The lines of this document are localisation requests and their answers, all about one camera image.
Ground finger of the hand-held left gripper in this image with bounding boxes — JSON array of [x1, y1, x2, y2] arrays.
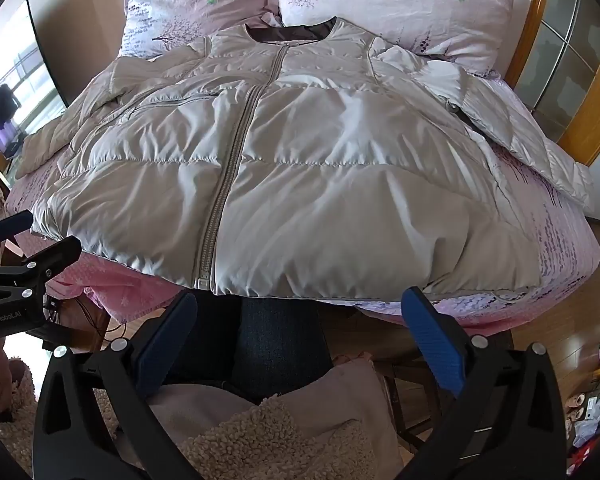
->
[[0, 235, 83, 303], [0, 210, 34, 249]]

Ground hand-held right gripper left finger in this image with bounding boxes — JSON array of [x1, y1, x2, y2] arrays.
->
[[32, 290, 198, 480]]

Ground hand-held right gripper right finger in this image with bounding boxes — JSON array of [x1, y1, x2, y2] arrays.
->
[[401, 286, 566, 480]]

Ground beige puffer jacket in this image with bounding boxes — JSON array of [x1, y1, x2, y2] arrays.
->
[[17, 16, 595, 296]]

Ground person's legs in jeans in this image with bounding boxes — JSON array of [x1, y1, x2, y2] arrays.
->
[[170, 294, 332, 402]]

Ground black flat television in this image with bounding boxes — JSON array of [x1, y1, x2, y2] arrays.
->
[[0, 0, 68, 158]]

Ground pink floral bed sheet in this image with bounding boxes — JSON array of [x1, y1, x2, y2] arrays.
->
[[5, 75, 600, 326]]

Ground pink fleece garment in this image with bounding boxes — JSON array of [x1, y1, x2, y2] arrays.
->
[[0, 355, 406, 480]]

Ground pink slippers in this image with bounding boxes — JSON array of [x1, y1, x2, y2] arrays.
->
[[562, 392, 600, 423]]

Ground pink floral pillow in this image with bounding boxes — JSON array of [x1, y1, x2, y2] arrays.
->
[[277, 0, 516, 75], [119, 0, 286, 58]]

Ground wooden headboard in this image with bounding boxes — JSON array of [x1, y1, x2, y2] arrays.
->
[[500, 0, 600, 167]]

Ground glass panel door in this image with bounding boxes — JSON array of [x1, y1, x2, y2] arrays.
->
[[517, 0, 600, 111]]

